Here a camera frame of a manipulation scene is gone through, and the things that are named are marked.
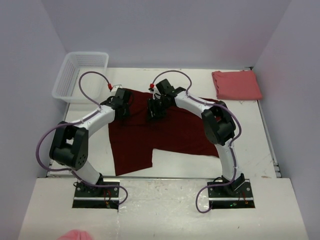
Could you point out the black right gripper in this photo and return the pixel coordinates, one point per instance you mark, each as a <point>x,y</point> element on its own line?
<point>155,109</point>

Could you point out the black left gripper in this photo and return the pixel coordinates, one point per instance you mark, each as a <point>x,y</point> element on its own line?
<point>124,110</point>

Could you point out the dark red t shirt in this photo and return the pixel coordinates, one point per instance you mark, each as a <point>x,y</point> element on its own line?
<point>134,138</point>

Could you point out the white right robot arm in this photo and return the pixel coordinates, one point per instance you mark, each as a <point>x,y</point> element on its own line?
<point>218,123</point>

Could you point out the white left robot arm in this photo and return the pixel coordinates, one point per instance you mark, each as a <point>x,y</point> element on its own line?
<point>70,145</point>

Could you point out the white plastic basket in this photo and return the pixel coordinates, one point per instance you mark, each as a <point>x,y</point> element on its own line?
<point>81,76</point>

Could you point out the folded pink t shirt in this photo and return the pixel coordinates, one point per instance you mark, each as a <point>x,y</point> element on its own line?
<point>236,85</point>

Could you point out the pink cloth at bottom edge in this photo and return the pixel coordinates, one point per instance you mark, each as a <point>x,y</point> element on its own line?
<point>76,234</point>

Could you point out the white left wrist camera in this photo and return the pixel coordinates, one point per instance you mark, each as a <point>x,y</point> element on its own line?
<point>115,88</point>

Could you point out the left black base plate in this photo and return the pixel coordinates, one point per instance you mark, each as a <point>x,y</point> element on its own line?
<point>87,197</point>

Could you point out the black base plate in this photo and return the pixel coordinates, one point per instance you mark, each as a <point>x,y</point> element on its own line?
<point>223,197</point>
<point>87,197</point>

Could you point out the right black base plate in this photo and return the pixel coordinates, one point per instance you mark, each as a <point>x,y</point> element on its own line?
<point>223,197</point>

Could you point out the aluminium table edge rail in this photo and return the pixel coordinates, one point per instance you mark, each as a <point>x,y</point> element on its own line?
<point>270,145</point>

